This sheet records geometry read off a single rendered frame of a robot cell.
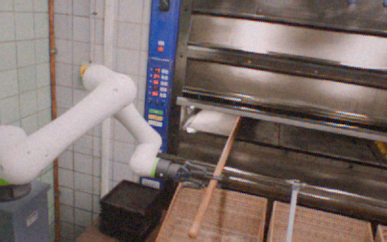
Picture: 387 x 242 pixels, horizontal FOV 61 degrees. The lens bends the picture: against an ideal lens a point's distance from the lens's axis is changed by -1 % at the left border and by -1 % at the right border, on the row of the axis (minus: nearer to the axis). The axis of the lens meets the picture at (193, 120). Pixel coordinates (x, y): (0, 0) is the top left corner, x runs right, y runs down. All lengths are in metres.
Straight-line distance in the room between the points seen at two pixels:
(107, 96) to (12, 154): 0.34
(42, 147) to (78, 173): 1.41
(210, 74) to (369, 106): 0.87
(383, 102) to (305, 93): 0.40
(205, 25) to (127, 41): 0.49
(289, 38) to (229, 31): 0.33
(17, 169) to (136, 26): 1.20
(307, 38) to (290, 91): 0.29
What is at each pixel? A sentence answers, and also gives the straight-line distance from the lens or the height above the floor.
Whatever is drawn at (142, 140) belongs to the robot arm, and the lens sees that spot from 1.56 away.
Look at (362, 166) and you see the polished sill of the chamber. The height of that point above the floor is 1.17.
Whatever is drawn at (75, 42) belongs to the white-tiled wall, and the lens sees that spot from 2.25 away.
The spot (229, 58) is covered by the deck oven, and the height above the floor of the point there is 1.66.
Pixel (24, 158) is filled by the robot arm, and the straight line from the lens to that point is 1.13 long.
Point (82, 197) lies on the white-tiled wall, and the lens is 2.62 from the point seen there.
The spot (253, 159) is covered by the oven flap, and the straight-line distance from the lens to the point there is 2.08.
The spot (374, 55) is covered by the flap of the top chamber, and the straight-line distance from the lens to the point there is 1.94.
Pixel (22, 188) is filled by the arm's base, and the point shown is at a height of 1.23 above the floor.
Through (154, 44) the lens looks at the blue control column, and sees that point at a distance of 1.98.
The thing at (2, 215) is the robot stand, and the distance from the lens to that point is 1.36.
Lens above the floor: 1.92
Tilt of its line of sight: 19 degrees down
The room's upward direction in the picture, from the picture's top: 7 degrees clockwise
